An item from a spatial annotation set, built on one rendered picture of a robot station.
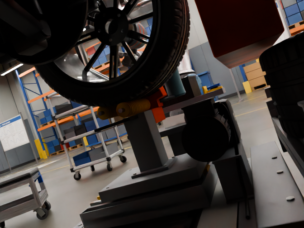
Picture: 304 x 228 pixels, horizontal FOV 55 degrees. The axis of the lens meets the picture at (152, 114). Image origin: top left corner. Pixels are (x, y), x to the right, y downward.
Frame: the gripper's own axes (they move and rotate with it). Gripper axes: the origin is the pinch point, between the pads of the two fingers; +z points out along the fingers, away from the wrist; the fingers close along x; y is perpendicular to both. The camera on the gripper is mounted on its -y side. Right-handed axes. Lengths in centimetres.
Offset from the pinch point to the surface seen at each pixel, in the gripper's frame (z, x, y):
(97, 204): 64, -27, 54
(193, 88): 6.4, -44.9, 6.8
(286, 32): -556, -149, -89
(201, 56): -1049, 69, 22
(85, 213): 71, -25, 55
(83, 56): 31.6, 8.2, 3.1
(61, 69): 59, 2, 7
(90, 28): 20.3, 13.0, -10.6
